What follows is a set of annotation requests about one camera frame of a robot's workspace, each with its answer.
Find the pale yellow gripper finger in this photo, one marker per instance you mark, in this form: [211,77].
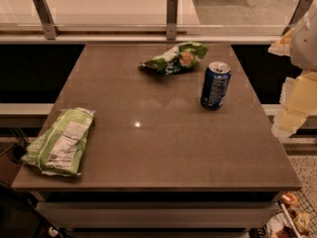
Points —
[298,100]

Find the dark green chip bag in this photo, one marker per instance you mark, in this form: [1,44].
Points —
[181,57]

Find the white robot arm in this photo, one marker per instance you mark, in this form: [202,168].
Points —
[300,43]

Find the light green chip bag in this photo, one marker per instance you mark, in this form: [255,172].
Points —
[59,151]

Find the blue soda can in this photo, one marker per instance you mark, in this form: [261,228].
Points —
[216,80]

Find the right metal railing bracket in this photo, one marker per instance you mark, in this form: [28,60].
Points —
[301,8]

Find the metal railing bracket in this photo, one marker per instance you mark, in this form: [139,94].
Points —
[171,19]
[301,8]
[46,19]

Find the wire basket with snacks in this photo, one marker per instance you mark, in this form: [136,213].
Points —
[296,218]

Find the middle metal railing bracket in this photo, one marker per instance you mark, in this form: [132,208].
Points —
[171,19]

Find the left metal railing bracket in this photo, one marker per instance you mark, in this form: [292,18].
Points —
[46,19]

